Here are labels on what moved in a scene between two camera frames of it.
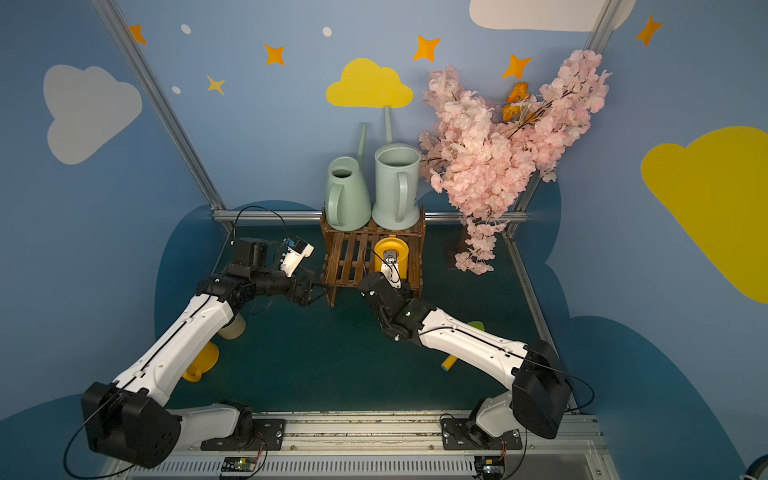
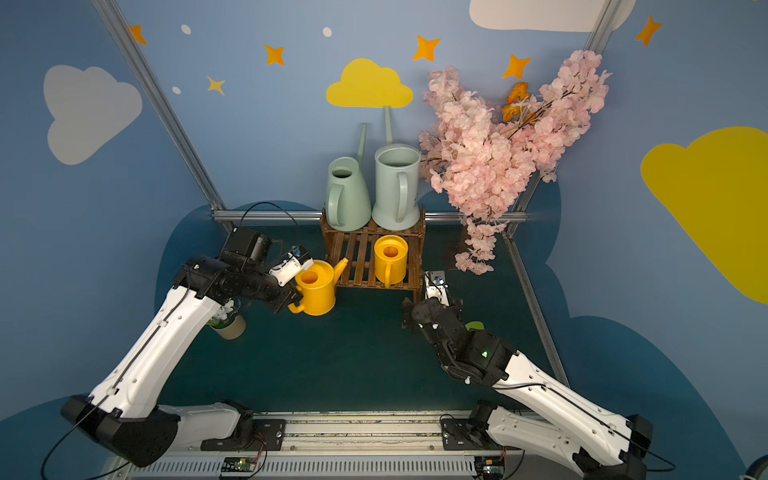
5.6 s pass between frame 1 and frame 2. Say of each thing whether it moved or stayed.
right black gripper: moved
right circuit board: stayed
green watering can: stayed
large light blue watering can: stayed
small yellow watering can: stayed
